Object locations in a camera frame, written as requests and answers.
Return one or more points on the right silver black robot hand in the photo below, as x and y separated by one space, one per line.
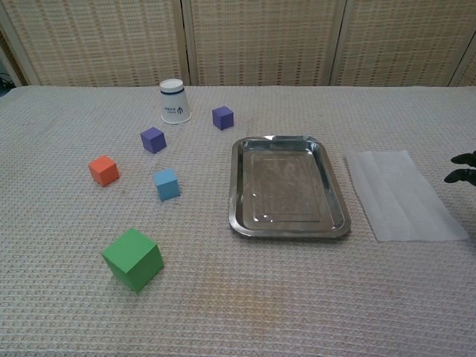
465 175

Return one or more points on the translucent white paper sheet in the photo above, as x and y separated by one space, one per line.
403 197

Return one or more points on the stainless steel tray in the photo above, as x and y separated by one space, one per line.
286 186

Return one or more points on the woven bamboo screen panel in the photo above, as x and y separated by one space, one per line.
11 59
264 41
96 41
401 41

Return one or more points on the purple foam cube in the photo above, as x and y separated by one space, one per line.
222 118
152 140

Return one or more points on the beige woven tablecloth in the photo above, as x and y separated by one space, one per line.
238 290

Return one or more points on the light blue foam cube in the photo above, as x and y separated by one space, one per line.
167 184

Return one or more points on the white paper cup blue print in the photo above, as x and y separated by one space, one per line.
174 104

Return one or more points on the large green foam cube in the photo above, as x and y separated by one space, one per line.
133 260

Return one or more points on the orange foam cube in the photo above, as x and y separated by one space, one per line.
103 170

